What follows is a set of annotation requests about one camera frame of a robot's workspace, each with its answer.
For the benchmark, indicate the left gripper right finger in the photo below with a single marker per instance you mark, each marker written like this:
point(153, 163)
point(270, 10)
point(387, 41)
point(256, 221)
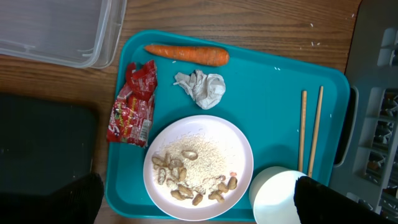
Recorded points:
point(316, 203)

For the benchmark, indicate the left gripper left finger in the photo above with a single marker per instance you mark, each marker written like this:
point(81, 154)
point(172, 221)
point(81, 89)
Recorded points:
point(77, 202)

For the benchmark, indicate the white bowl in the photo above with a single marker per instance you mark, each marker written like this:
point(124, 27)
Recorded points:
point(271, 195)

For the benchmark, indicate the wooden chopstick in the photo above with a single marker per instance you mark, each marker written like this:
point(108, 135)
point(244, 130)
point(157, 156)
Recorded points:
point(315, 133)
point(302, 130)

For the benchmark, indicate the white tissue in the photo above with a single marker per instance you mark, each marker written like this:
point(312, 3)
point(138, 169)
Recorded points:
point(205, 90)

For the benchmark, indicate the orange carrot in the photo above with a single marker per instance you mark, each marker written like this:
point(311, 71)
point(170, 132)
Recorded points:
point(210, 56)

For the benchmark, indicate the grey dishwasher rack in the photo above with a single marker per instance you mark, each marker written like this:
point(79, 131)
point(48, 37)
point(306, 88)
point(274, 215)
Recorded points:
point(365, 167)

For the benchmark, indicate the black plastic tray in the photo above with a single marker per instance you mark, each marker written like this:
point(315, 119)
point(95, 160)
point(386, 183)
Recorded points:
point(45, 145)

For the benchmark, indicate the red snack wrapper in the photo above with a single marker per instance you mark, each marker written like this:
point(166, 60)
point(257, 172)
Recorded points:
point(132, 114)

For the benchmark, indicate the white plate with food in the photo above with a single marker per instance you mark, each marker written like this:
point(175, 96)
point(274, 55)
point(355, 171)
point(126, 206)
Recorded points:
point(198, 168)

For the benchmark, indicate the teal serving tray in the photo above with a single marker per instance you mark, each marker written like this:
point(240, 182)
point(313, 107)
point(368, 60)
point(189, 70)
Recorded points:
point(263, 99)

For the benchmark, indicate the clear plastic storage bin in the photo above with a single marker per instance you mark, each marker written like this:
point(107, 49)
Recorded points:
point(72, 33)

